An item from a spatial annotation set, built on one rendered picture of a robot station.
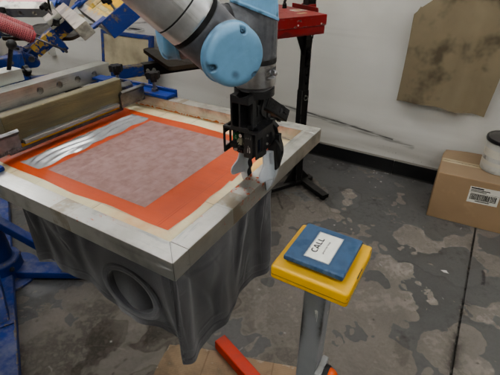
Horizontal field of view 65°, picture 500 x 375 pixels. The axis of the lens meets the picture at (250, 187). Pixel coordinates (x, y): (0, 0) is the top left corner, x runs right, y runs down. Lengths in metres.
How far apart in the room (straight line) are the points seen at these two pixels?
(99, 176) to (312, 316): 0.54
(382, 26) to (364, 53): 0.19
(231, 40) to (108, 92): 0.78
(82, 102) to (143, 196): 0.43
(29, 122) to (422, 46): 2.13
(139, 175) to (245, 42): 0.50
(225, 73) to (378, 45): 2.29
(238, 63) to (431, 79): 2.22
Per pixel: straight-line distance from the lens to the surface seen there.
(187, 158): 0.95
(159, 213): 0.77
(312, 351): 0.82
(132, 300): 0.94
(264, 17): 0.65
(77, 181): 0.92
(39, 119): 1.10
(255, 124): 0.70
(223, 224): 0.69
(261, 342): 1.73
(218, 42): 0.47
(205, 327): 1.04
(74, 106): 1.15
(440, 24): 2.59
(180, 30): 0.48
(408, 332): 1.88
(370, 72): 2.77
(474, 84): 2.64
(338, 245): 0.67
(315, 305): 0.72
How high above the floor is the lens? 1.39
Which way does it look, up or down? 32 degrees down
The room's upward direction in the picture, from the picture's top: straight up
